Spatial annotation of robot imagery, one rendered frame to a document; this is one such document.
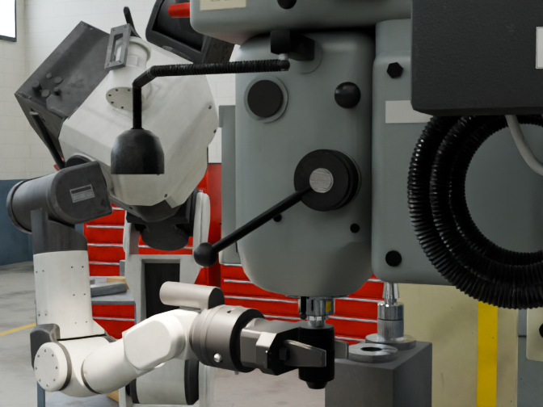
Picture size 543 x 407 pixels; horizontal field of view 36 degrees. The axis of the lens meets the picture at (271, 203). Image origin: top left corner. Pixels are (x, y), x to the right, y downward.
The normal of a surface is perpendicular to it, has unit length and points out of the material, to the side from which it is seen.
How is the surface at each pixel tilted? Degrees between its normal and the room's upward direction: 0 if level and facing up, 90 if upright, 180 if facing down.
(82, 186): 80
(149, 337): 93
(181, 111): 85
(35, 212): 87
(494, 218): 90
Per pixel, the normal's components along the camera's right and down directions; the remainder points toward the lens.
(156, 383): -0.06, 0.12
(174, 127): 0.56, -0.04
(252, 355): -0.60, 0.05
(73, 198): 0.73, -0.15
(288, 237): -0.37, 0.05
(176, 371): -0.06, -0.11
